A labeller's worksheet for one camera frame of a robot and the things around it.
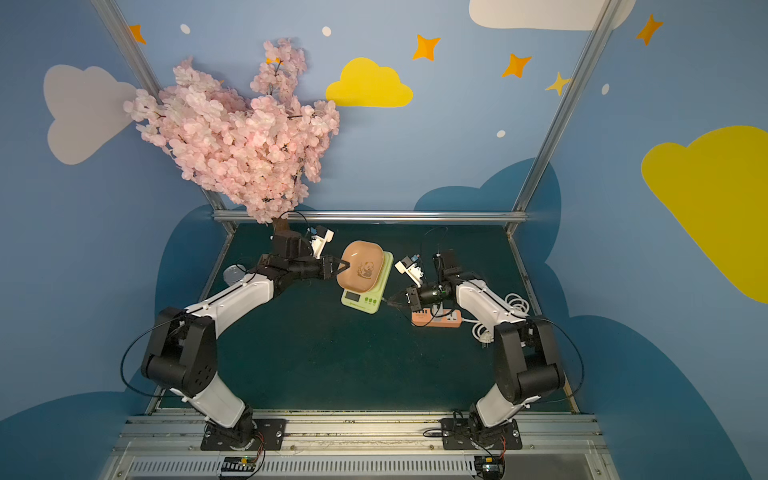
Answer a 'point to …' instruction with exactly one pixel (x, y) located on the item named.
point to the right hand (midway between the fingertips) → (394, 301)
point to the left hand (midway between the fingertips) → (350, 261)
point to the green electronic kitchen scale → (371, 301)
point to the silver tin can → (234, 273)
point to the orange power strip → (424, 317)
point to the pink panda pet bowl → (365, 272)
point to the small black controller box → (490, 467)
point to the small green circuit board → (238, 464)
